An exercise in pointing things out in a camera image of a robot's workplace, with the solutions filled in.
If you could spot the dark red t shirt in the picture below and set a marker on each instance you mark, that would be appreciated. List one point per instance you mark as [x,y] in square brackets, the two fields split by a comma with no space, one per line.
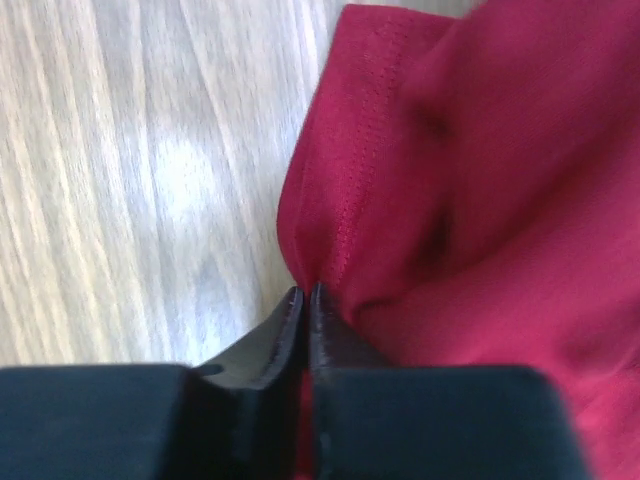
[468,190]

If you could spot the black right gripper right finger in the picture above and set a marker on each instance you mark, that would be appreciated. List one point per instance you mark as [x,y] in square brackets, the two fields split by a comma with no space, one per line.
[373,420]

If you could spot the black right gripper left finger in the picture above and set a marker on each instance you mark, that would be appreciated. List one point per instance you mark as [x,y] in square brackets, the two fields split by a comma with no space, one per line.
[233,417]

